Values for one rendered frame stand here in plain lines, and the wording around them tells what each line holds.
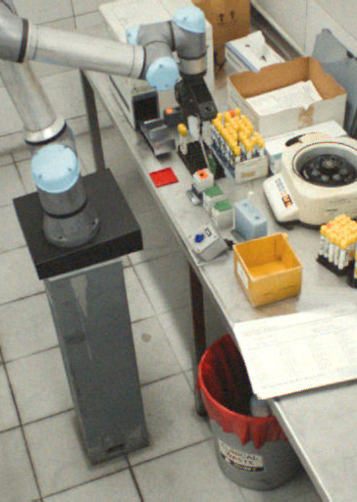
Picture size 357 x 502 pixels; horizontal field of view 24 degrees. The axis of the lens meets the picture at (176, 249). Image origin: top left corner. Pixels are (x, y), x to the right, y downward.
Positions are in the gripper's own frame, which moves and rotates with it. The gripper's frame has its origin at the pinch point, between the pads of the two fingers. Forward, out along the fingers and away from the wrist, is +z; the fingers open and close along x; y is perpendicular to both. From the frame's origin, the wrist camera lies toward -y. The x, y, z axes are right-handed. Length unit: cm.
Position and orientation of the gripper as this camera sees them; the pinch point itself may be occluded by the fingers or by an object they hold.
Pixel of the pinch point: (199, 137)
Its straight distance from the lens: 225.8
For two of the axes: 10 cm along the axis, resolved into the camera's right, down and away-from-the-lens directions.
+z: 0.7, 7.3, 6.8
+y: -3.8, -6.2, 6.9
